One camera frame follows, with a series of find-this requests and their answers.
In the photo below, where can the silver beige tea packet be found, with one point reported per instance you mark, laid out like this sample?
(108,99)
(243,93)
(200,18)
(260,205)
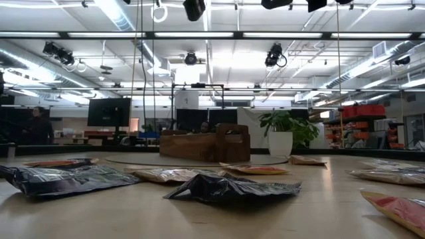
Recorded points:
(305,161)
(391,177)
(166,175)
(388,164)

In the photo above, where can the orange tea packet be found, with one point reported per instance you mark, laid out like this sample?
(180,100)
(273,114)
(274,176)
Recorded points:
(259,170)
(56,163)
(401,210)

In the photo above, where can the dark blue tea packet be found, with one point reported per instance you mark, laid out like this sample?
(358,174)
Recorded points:
(232,191)
(66,182)

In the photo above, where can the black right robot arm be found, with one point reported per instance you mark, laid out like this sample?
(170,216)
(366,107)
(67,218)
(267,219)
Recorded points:
(315,5)

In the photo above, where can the round black ceiling light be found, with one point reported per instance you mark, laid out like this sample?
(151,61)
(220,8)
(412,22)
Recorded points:
(191,59)

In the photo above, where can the black overhead light bar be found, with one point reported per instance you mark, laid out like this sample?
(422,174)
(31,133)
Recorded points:
(150,34)

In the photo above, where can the black partition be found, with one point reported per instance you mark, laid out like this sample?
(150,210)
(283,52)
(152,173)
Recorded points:
(189,119)

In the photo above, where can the person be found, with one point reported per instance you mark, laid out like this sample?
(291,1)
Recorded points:
(40,129)
(204,127)

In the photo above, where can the white board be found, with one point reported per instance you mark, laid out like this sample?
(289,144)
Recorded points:
(249,129)

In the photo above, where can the black monitor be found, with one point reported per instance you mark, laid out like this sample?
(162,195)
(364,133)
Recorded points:
(109,112)

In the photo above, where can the shelf with red bins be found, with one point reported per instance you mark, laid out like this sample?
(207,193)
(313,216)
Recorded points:
(363,110)

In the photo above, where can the green plant in white pot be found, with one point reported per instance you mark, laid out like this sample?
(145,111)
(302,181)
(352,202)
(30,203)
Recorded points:
(280,142)

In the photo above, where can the round grey mat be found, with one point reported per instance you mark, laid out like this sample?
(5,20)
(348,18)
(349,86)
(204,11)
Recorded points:
(139,159)

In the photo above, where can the black ceiling camera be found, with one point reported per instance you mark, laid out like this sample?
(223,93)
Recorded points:
(61,54)
(274,54)
(402,60)

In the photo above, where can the silver ceiling air duct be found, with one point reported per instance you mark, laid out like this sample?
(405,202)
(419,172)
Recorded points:
(116,16)

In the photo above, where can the black table frame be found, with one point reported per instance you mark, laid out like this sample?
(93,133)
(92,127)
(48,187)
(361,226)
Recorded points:
(365,153)

